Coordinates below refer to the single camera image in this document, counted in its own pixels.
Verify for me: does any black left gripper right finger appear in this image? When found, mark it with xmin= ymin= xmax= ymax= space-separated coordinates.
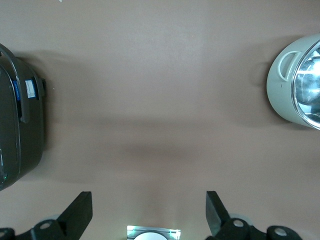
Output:
xmin=206 ymin=190 xmax=253 ymax=240

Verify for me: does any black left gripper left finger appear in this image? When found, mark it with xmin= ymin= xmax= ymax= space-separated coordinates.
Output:
xmin=31 ymin=191 xmax=93 ymax=240

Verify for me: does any light green electric pot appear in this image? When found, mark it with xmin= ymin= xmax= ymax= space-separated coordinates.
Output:
xmin=266 ymin=33 xmax=320 ymax=131

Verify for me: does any brown table cover mat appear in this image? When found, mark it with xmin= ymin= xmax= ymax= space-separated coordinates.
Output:
xmin=0 ymin=0 xmax=320 ymax=240

